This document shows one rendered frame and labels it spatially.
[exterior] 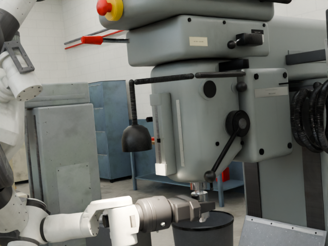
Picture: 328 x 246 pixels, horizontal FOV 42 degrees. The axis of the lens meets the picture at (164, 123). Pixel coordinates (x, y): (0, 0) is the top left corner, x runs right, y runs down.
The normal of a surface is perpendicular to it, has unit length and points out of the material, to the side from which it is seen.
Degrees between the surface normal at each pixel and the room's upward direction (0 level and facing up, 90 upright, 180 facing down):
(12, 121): 58
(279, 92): 90
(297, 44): 90
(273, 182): 90
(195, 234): 94
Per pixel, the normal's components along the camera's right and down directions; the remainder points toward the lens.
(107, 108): 0.63, -0.01
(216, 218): -0.53, 0.03
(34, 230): 0.73, -0.40
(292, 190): -0.77, 0.10
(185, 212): 0.42, 0.01
